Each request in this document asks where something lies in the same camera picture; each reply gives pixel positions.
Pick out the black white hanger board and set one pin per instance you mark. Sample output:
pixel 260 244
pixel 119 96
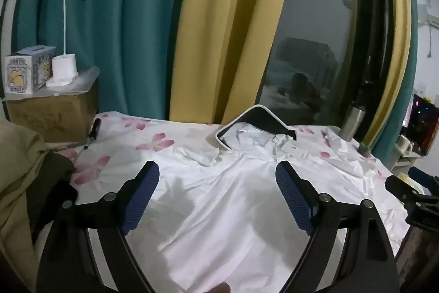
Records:
pixel 260 117

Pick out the brown cardboard box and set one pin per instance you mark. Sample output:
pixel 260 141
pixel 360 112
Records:
pixel 59 114

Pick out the white mug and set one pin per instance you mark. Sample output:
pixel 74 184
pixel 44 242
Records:
pixel 404 145

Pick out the white desk lamp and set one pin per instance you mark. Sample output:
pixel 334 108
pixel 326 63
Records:
pixel 63 67

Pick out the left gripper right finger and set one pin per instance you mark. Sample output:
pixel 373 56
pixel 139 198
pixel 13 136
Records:
pixel 367 263

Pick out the white garment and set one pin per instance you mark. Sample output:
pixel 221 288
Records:
pixel 240 203

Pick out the steel thermos bottle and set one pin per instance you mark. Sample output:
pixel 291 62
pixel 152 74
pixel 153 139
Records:
pixel 353 119

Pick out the right side yellow curtain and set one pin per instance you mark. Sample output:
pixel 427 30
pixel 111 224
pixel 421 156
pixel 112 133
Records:
pixel 389 48

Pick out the floral bed sheet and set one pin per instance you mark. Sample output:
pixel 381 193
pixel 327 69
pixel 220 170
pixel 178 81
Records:
pixel 144 145

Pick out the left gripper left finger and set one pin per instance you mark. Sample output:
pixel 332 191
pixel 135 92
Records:
pixel 68 263

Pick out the beige pillow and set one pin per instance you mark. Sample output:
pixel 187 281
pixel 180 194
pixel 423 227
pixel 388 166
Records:
pixel 29 174

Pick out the cartoon tissue box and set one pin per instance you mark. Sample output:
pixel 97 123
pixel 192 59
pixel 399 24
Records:
pixel 28 69

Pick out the yellow curtain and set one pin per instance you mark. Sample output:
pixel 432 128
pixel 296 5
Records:
pixel 389 48
pixel 222 49

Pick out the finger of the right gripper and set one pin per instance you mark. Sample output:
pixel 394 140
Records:
pixel 423 178
pixel 402 191

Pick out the teal curtain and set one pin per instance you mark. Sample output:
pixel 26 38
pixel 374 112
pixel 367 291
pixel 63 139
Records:
pixel 132 43

